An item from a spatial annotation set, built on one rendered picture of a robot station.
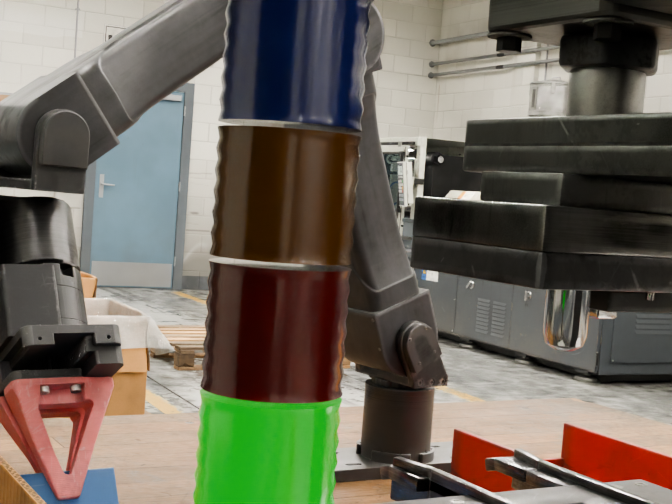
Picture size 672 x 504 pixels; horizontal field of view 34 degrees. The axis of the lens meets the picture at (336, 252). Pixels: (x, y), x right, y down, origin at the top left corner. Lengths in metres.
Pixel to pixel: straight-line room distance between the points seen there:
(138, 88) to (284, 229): 0.53
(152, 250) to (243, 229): 11.49
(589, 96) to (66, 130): 0.36
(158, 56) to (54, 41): 10.75
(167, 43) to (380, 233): 0.25
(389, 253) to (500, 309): 7.43
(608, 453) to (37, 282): 0.47
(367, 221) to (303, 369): 0.64
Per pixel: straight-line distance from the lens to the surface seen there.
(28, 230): 0.76
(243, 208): 0.28
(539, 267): 0.47
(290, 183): 0.27
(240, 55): 0.28
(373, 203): 0.92
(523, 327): 8.11
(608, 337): 7.53
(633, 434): 1.26
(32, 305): 0.73
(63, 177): 0.76
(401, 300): 0.93
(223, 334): 0.28
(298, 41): 0.27
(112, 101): 0.78
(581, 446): 0.95
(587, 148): 0.51
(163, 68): 0.81
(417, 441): 0.97
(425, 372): 0.95
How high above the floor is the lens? 1.14
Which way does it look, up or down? 3 degrees down
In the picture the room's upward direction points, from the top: 4 degrees clockwise
